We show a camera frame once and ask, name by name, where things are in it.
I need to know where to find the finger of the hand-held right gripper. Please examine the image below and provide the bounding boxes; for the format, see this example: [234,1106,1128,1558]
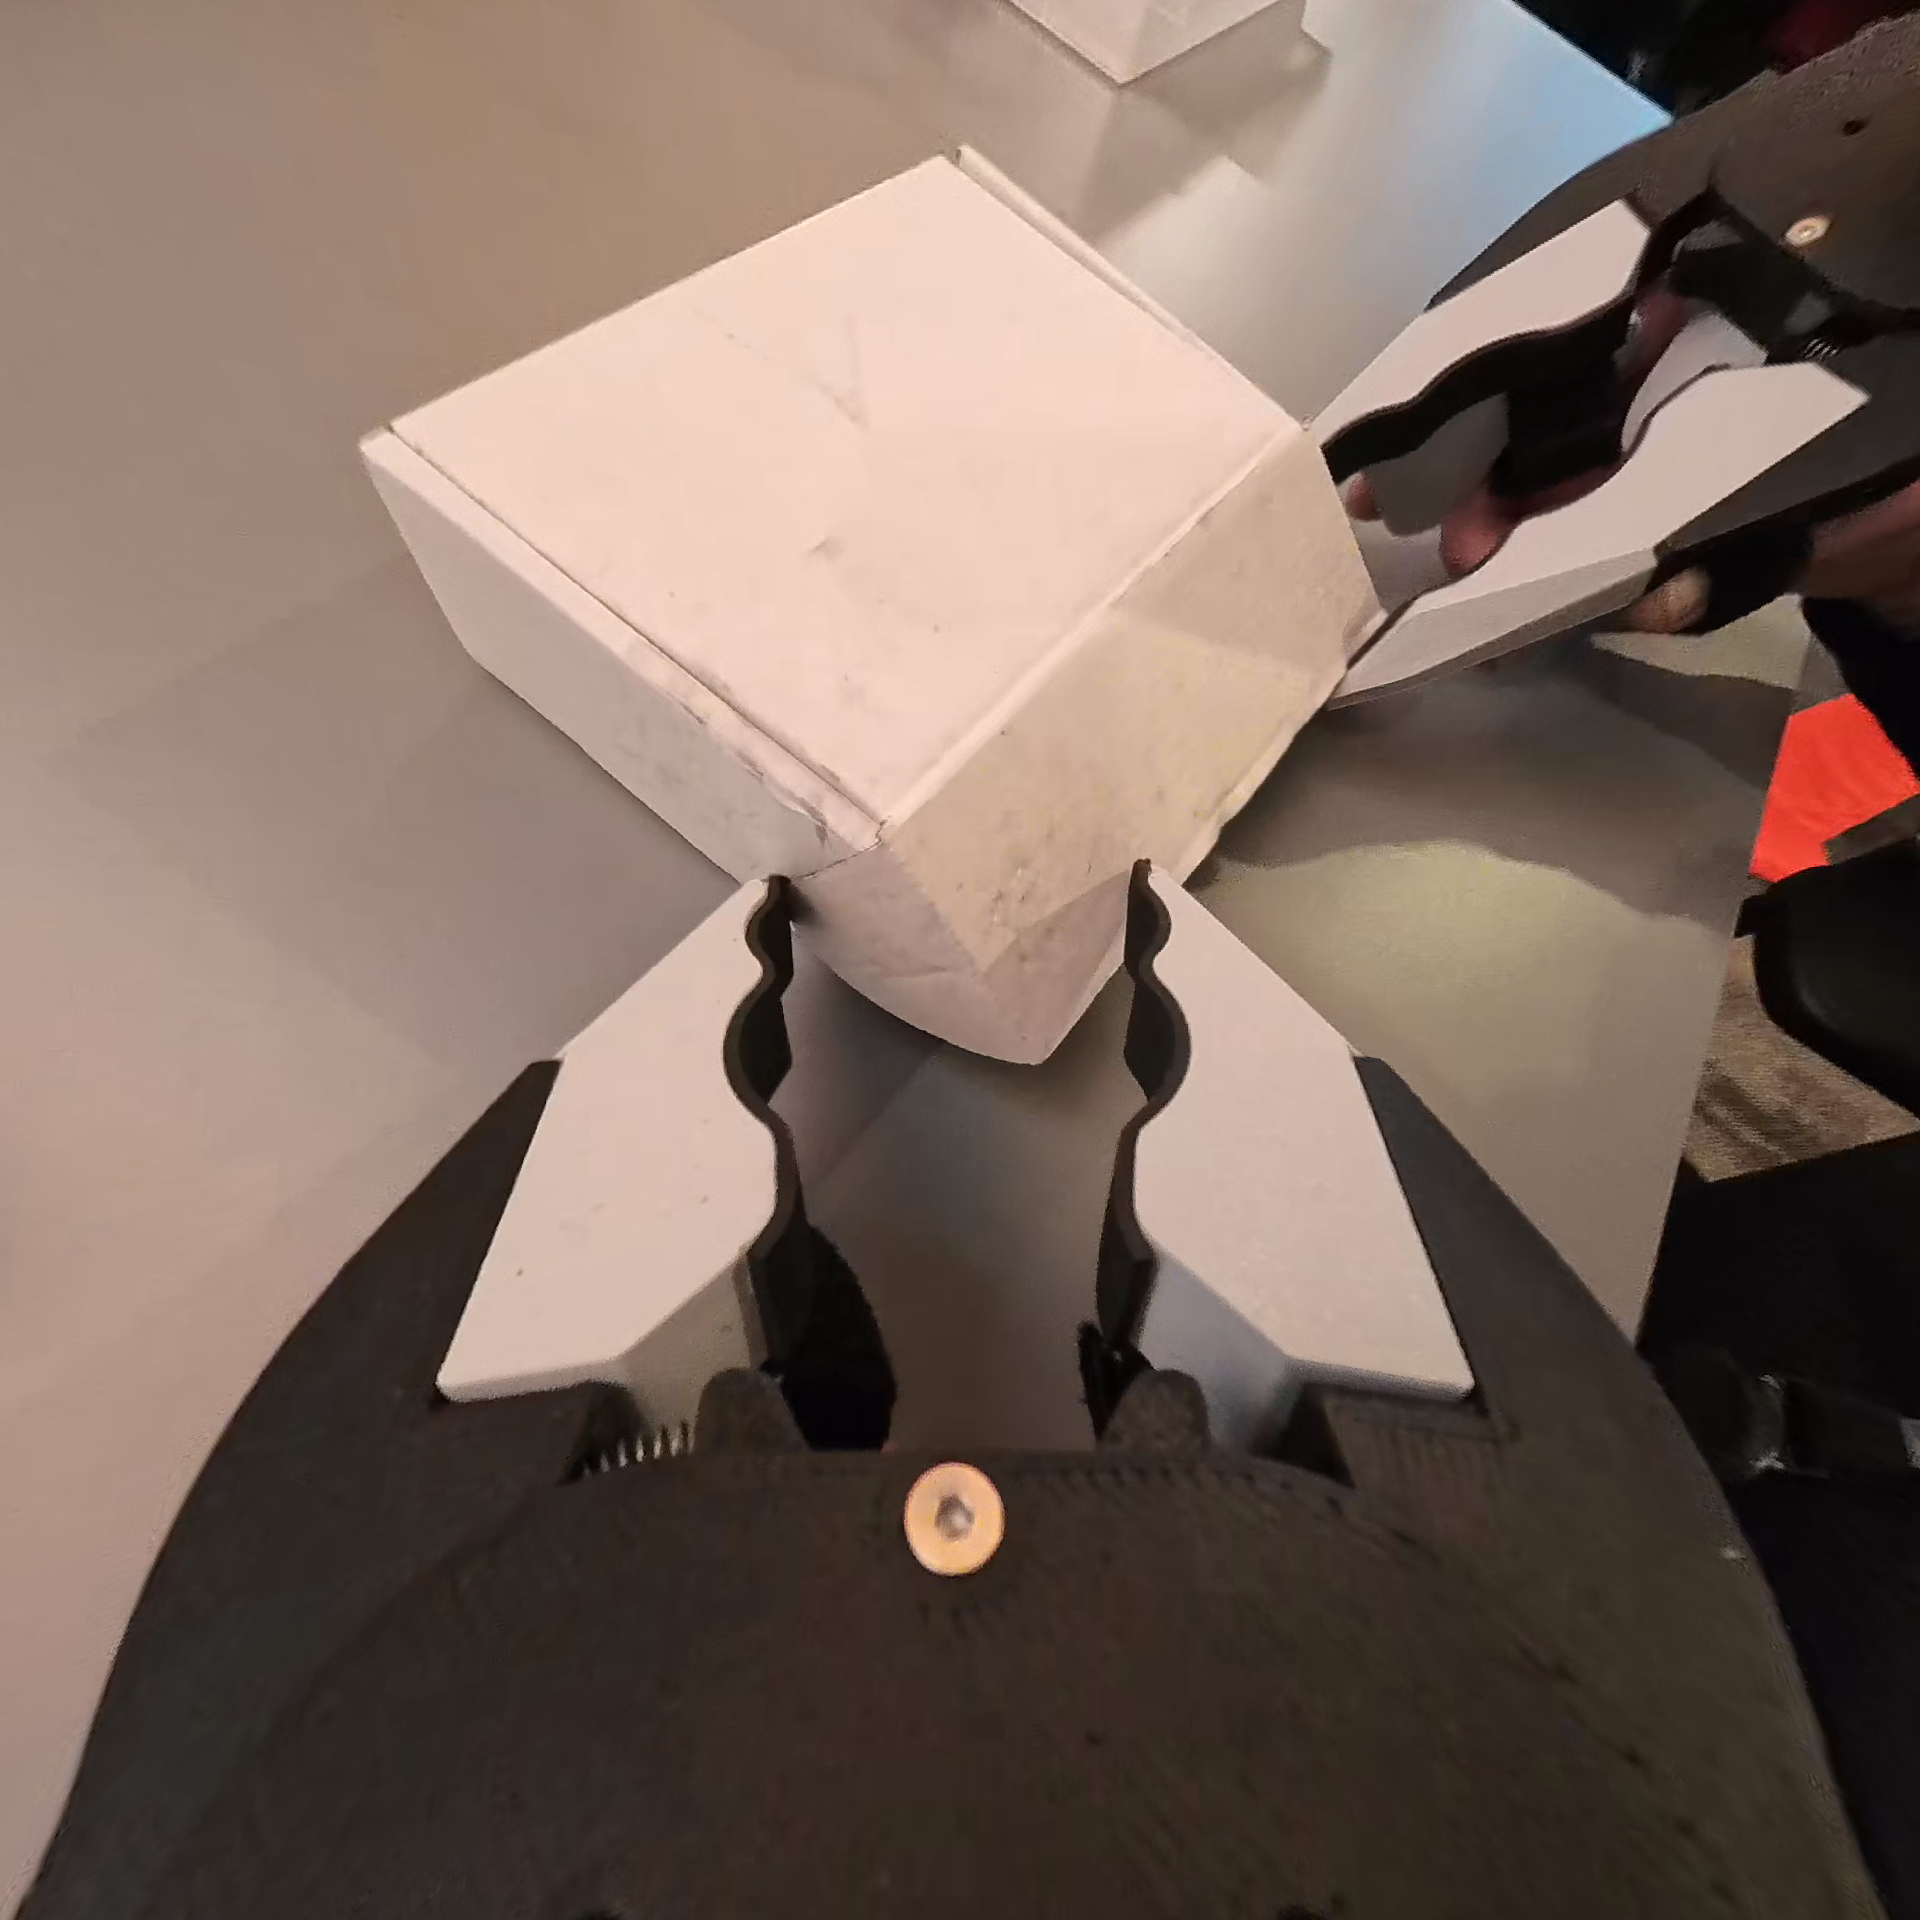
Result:
[1326,322,1872,710]
[1313,198,1657,485]

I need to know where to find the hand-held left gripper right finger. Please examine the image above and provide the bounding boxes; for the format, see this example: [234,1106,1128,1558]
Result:
[1092,862,1477,1449]

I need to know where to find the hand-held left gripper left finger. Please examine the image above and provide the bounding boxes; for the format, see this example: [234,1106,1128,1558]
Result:
[439,876,801,1407]

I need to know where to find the clear plastic container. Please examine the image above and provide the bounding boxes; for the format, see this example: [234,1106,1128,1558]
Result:
[1016,0,1311,85]

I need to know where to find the white cardboard box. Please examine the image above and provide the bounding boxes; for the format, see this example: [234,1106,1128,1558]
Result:
[360,143,1391,1068]

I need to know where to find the person's right forearm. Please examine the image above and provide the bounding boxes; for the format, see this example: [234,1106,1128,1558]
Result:
[1800,592,1920,752]

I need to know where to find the person's right hand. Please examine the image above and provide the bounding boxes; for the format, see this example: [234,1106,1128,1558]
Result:
[1342,284,1920,635]

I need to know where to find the red object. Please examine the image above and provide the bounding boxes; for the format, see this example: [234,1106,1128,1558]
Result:
[1751,696,1920,883]

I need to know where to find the black chair armrest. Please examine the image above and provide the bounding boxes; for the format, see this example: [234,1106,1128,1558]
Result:
[1741,845,1920,1119]

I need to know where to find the person's dark clothing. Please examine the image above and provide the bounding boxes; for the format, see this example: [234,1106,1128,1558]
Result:
[1635,1131,1920,1920]

